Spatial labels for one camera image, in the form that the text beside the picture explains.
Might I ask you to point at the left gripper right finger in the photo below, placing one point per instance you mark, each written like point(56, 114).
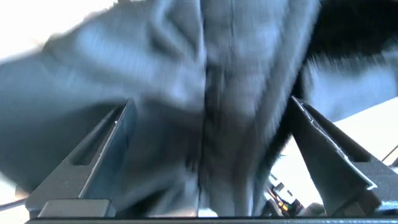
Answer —
point(329, 168)

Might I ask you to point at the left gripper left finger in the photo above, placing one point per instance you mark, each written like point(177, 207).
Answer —
point(102, 161)

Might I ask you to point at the black shorts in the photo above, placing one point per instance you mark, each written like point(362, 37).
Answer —
point(186, 77)

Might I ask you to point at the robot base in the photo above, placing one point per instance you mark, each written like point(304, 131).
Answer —
point(283, 202)

